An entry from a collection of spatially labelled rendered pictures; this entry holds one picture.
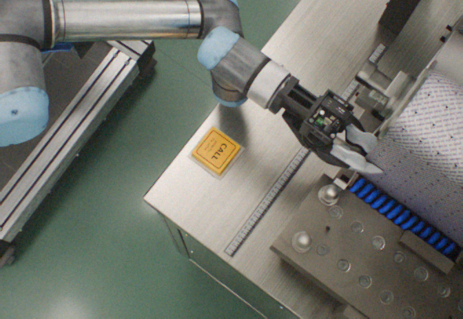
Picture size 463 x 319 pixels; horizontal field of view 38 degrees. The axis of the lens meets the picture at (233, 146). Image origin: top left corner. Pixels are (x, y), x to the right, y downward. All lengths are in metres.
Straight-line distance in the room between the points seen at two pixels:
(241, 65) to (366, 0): 0.46
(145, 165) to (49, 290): 0.50
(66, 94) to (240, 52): 1.12
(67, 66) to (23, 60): 1.08
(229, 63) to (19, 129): 0.35
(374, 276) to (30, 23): 0.71
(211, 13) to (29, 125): 0.38
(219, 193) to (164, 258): 0.92
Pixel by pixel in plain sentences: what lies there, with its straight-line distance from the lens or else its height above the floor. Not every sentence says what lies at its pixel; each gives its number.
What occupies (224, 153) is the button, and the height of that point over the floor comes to 0.92.
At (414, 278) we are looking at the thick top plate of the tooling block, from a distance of 1.21.
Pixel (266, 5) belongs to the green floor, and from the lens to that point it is 2.45.
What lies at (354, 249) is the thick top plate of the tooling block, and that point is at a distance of 1.18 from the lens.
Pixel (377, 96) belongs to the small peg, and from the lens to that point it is 1.03.
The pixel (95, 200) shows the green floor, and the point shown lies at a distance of 2.25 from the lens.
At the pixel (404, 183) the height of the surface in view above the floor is 1.13.
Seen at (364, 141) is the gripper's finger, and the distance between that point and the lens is 1.12.
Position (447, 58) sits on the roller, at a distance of 1.09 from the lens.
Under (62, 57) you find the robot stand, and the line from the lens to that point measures 2.19.
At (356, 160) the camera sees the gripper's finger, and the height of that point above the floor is 1.14.
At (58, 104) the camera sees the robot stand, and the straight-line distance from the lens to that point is 2.14.
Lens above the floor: 2.18
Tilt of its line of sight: 75 degrees down
